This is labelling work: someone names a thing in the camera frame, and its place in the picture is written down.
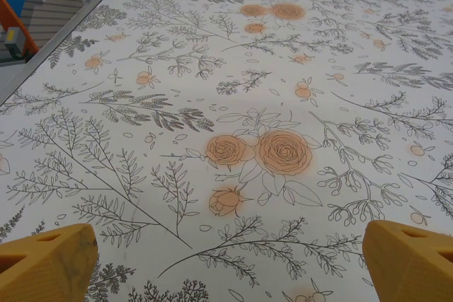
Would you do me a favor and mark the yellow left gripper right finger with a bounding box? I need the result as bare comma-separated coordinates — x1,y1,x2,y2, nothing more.
363,219,453,302

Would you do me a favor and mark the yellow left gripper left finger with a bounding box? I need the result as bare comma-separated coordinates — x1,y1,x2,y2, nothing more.
0,223,98,302

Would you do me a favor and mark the floral print tablecloth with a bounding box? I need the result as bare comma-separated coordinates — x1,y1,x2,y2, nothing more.
0,0,453,302

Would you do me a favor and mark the blue orange machine wall sticker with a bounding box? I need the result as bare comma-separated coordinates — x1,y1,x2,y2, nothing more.
0,0,86,64

